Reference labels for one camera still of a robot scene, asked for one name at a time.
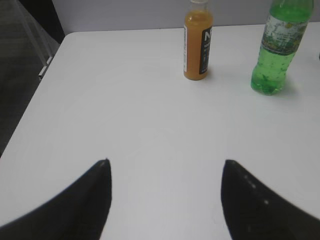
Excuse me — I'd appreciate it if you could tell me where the orange juice bottle white cap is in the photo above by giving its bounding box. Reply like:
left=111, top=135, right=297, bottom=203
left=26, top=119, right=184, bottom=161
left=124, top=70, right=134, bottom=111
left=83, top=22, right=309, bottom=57
left=183, top=0, right=213, bottom=81

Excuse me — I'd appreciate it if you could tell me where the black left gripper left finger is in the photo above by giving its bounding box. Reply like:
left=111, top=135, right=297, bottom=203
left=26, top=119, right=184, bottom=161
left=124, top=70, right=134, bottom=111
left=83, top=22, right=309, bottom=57
left=0, top=159, right=112, bottom=240

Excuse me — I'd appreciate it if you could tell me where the green sprite bottle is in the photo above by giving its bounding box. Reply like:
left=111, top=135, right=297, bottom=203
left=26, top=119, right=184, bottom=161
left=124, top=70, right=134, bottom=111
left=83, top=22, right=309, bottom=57
left=250, top=0, right=314, bottom=95

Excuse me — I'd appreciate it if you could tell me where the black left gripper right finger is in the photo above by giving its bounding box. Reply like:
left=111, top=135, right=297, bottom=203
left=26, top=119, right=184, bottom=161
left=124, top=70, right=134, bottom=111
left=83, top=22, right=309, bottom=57
left=220, top=159, right=320, bottom=240

